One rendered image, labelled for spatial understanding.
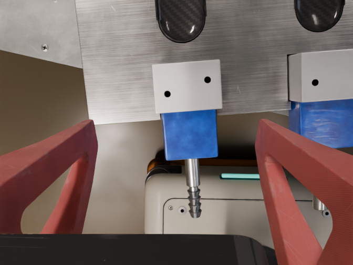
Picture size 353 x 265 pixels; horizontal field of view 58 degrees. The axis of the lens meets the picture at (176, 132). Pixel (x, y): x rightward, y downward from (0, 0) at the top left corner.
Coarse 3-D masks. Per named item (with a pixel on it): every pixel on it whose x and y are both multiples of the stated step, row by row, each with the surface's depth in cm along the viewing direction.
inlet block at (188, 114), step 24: (168, 72) 23; (192, 72) 23; (216, 72) 23; (168, 96) 25; (192, 96) 23; (216, 96) 23; (168, 120) 25; (192, 120) 25; (168, 144) 25; (192, 144) 25; (216, 144) 25; (192, 168) 26; (192, 192) 27; (192, 216) 27
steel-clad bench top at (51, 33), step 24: (0, 0) 30; (24, 0) 30; (48, 0) 30; (72, 0) 30; (0, 24) 31; (24, 24) 31; (48, 24) 30; (72, 24) 30; (0, 48) 31; (24, 48) 31; (48, 48) 31; (72, 48) 31
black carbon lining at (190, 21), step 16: (160, 0) 25; (176, 0) 25; (192, 0) 25; (304, 0) 25; (320, 0) 25; (336, 0) 25; (160, 16) 25; (176, 16) 26; (192, 16) 26; (304, 16) 25; (320, 16) 25; (336, 16) 25; (176, 32) 26; (192, 32) 25
